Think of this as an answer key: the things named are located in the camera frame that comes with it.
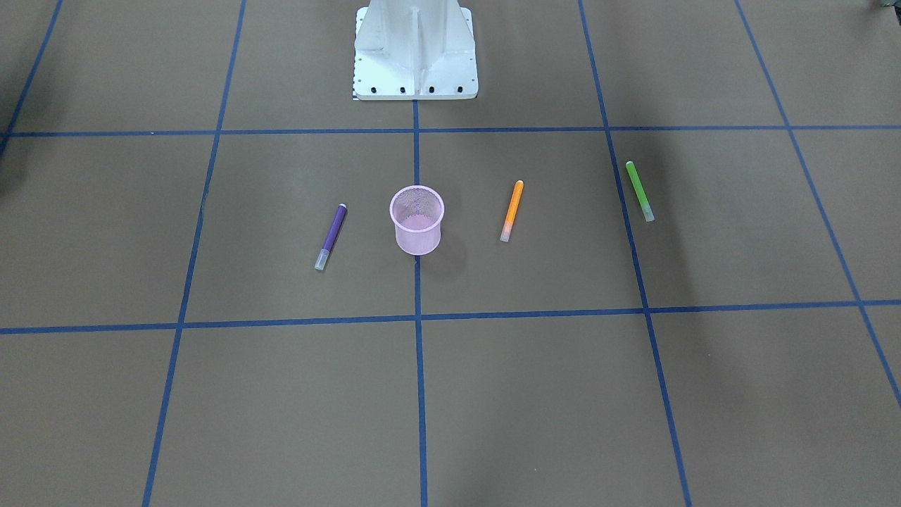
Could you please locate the orange highlighter pen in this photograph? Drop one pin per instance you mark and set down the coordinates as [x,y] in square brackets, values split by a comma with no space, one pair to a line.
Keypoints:
[511,212]

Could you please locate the purple highlighter pen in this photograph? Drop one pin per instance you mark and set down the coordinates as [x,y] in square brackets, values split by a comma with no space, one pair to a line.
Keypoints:
[331,237]

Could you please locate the green highlighter pen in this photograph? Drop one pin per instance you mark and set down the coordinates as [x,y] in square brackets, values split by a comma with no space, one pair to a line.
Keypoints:
[639,191]

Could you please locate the pink mesh pen holder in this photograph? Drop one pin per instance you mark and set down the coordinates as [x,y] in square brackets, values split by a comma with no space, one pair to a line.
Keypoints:
[416,212]

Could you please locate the white pedestal column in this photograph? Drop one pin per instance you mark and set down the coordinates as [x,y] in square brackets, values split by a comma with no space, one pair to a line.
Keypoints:
[414,51]

